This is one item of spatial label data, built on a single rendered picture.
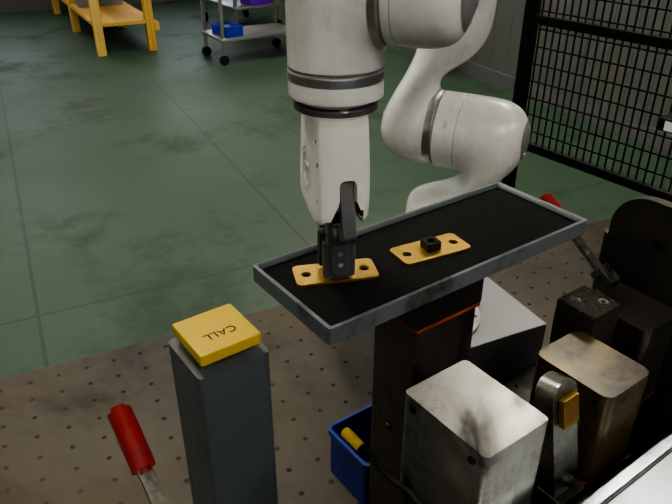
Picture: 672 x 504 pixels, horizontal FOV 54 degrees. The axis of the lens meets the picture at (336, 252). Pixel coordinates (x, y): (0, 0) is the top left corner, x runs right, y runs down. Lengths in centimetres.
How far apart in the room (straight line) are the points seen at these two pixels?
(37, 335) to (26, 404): 146
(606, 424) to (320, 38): 45
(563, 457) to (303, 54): 44
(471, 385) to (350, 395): 61
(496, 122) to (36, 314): 223
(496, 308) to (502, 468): 74
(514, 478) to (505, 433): 5
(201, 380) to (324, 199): 19
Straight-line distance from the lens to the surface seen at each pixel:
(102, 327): 272
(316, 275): 66
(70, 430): 124
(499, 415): 60
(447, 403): 60
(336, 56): 55
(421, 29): 52
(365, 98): 56
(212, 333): 60
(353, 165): 57
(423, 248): 72
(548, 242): 77
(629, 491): 73
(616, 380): 72
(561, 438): 68
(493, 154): 103
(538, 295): 155
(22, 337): 278
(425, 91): 104
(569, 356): 73
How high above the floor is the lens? 151
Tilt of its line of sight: 29 degrees down
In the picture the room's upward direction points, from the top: straight up
